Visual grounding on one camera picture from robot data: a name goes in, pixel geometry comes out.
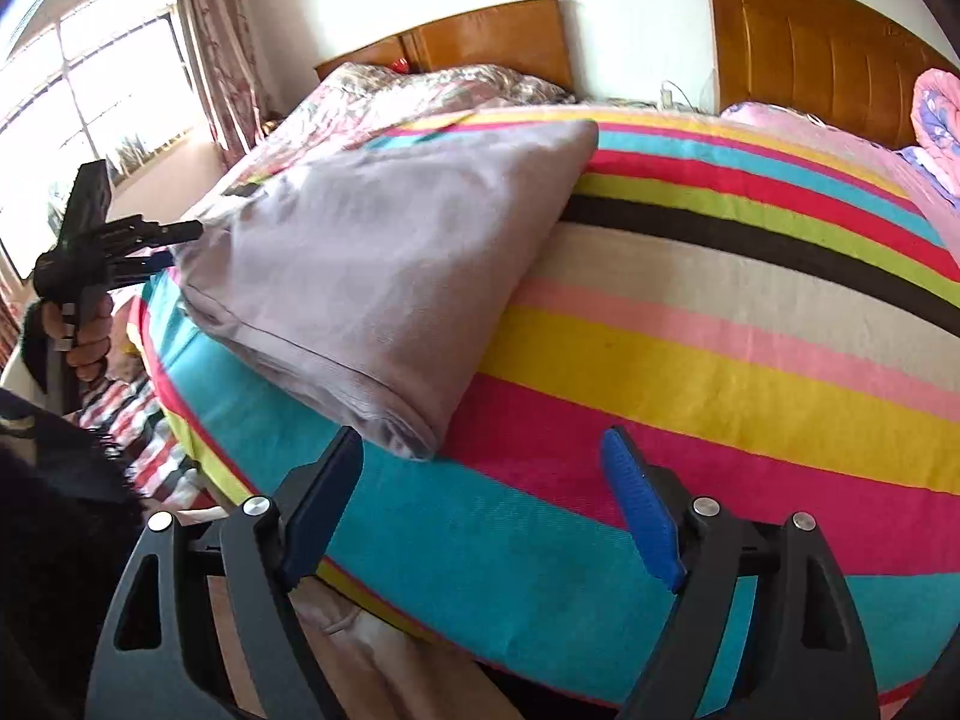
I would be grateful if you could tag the wooden bed headboard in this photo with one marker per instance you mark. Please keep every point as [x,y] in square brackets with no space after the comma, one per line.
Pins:
[480,37]

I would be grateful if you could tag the lilac knit sweater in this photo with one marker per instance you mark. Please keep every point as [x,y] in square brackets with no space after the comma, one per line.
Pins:
[375,262]

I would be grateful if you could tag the red plaid bed sheet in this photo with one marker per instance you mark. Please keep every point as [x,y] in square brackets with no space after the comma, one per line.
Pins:
[142,450]

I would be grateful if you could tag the person's dark clothing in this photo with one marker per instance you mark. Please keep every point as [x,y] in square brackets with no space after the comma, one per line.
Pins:
[52,555]

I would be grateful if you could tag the rainbow striped blanket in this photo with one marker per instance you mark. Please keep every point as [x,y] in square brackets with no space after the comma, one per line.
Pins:
[675,360]

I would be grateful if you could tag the patterned red curtain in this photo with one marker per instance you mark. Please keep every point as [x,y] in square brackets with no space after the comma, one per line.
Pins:
[217,37]

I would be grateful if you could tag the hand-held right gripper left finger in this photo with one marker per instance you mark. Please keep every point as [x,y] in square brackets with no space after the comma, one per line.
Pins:
[322,514]

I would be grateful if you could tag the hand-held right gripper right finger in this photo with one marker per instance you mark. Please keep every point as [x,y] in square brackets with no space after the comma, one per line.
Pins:
[645,514]

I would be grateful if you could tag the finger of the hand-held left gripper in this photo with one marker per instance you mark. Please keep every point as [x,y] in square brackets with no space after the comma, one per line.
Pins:
[172,230]
[150,265]

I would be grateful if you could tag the wooden panelled headboard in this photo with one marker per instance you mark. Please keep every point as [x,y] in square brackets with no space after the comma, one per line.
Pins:
[810,52]

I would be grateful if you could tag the pink printed bed sheet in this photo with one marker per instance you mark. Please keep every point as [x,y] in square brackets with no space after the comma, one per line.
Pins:
[795,124]

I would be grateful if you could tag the bright window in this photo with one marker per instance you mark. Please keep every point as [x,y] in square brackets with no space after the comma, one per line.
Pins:
[90,105]

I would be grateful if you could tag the pink rolled quilt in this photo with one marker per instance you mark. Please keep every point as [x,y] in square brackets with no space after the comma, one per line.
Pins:
[937,120]

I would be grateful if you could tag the person's left hand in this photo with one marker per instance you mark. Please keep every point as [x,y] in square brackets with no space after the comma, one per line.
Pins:
[94,337]

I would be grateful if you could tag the pink floral quilt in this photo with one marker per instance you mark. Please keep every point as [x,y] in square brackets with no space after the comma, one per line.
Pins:
[360,101]

